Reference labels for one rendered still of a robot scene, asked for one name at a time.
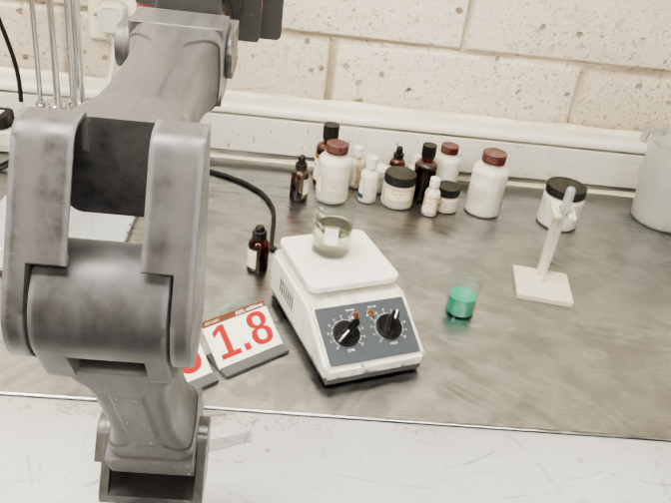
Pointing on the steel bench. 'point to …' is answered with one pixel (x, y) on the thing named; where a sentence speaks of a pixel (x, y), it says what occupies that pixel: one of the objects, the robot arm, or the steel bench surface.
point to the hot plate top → (369, 274)
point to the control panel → (368, 339)
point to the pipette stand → (549, 291)
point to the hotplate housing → (300, 310)
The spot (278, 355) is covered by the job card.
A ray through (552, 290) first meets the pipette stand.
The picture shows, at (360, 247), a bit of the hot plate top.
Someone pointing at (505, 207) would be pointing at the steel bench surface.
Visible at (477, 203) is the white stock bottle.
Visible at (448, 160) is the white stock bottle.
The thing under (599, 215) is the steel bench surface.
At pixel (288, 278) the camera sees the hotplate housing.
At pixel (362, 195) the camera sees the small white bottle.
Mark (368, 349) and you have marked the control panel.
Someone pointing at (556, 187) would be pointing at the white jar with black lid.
